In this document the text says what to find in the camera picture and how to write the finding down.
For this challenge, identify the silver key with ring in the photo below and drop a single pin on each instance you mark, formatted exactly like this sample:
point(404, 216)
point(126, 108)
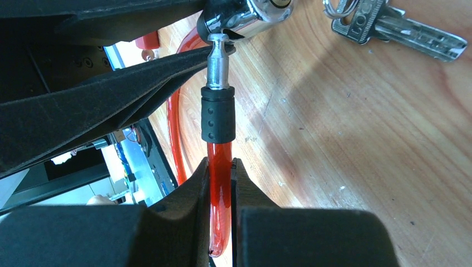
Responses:
point(360, 21)

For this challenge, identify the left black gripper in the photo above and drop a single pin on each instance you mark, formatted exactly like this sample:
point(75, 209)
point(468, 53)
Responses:
point(35, 129)

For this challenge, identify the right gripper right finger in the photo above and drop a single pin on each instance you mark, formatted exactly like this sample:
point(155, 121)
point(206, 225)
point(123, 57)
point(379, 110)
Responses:
point(265, 234)

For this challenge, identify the red cable lock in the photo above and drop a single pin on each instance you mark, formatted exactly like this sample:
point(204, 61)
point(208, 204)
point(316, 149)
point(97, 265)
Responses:
point(221, 24)

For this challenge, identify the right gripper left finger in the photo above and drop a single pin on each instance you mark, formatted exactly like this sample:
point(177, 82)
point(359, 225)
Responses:
point(172, 232)

